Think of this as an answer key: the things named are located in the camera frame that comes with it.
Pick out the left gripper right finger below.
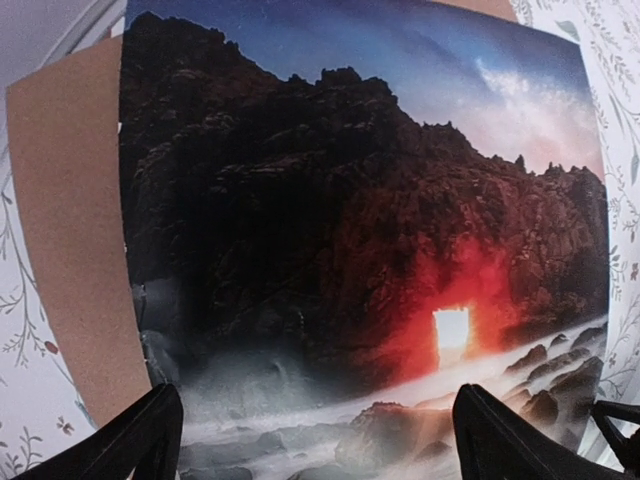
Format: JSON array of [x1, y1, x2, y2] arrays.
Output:
[[452, 384, 625, 480]]

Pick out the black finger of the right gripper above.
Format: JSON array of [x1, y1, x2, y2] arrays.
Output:
[[592, 400, 639, 473]]

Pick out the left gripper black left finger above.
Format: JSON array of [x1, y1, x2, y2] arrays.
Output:
[[19, 384, 183, 480]]

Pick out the landscape photo print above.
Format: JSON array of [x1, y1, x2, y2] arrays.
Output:
[[119, 1, 609, 479]]

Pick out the brown cardboard backing board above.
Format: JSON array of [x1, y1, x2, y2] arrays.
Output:
[[4, 0, 519, 431]]

